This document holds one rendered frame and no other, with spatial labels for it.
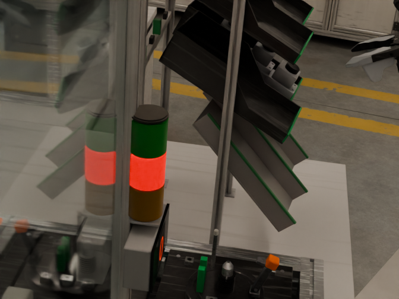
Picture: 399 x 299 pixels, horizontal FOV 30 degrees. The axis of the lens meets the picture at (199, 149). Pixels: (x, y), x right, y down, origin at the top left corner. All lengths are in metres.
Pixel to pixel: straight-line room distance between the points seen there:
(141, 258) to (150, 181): 0.11
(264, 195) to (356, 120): 2.88
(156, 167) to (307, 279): 0.55
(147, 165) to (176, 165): 0.97
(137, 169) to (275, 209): 0.55
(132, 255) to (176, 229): 0.69
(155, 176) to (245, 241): 0.73
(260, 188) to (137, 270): 0.50
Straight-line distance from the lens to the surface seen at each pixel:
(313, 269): 1.49
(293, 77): 1.53
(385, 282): 1.66
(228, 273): 1.31
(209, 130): 1.44
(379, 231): 3.39
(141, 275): 1.03
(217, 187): 1.45
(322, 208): 1.85
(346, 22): 5.29
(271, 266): 1.29
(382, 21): 5.27
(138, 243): 1.02
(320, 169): 2.01
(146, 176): 0.98
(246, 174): 1.46
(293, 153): 1.73
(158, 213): 1.02
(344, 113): 4.38
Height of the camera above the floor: 1.85
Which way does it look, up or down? 29 degrees down
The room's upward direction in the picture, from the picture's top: 5 degrees clockwise
